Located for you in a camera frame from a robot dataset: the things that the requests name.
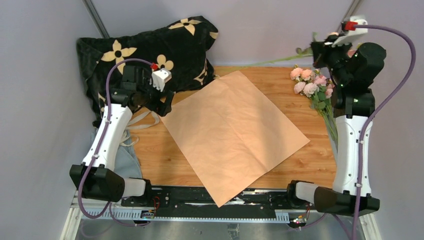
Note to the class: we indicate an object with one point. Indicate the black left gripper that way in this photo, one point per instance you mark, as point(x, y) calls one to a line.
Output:
point(161, 109)

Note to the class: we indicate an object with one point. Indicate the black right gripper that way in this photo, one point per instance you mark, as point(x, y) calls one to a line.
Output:
point(321, 49)

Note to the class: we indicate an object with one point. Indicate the pink fake flower stem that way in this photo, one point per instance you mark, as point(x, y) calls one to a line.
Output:
point(306, 89)
point(321, 102)
point(299, 74)
point(300, 53)

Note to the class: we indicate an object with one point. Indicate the green and peach wrapping paper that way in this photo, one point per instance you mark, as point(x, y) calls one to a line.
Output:
point(232, 134)

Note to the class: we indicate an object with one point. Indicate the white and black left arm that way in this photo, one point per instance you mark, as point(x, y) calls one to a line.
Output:
point(95, 177)

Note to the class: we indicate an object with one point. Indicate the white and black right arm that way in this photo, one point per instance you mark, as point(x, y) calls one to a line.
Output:
point(353, 106)

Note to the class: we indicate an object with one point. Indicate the black floral pillow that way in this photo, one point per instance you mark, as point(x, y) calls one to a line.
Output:
point(179, 47)

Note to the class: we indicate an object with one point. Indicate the light blue cloth bag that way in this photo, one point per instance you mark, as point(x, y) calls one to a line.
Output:
point(126, 163)

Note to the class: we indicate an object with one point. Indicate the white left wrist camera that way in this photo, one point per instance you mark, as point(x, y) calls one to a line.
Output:
point(159, 78)

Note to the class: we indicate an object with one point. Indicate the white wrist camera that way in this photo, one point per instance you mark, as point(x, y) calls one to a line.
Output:
point(350, 33)
point(159, 78)

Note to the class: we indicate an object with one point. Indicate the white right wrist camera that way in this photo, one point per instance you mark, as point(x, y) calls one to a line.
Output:
point(350, 33)

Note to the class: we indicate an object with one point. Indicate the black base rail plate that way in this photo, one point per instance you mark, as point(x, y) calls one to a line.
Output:
point(195, 204)

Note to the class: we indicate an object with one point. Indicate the aluminium frame rail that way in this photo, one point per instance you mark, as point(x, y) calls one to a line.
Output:
point(133, 217)

